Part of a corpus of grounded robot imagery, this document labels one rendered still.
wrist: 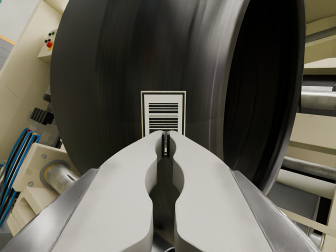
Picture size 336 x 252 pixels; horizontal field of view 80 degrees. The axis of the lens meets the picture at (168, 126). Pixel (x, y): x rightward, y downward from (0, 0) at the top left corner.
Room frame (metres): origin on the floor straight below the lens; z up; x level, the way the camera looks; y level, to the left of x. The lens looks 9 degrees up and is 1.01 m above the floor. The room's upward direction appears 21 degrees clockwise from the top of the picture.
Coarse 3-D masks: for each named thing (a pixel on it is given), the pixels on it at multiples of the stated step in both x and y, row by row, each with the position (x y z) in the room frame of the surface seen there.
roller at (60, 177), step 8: (48, 168) 0.45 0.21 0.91; (56, 168) 0.44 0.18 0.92; (64, 168) 0.44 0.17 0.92; (48, 176) 0.44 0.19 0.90; (56, 176) 0.42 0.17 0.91; (64, 176) 0.41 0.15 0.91; (72, 176) 0.40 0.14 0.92; (56, 184) 0.41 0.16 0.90; (64, 184) 0.39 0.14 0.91; (152, 240) 0.25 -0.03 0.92; (160, 240) 0.26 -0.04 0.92; (152, 248) 0.25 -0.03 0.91; (160, 248) 0.24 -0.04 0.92; (168, 248) 0.24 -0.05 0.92
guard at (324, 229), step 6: (282, 210) 0.57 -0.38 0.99; (288, 216) 0.56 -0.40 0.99; (294, 216) 0.55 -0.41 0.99; (300, 216) 0.55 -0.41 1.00; (294, 222) 0.56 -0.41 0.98; (300, 222) 0.54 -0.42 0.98; (306, 222) 0.54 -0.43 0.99; (312, 222) 0.53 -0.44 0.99; (318, 228) 0.52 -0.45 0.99; (324, 228) 0.51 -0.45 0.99; (330, 228) 0.50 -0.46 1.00; (306, 234) 0.54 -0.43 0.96; (330, 234) 0.50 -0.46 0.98
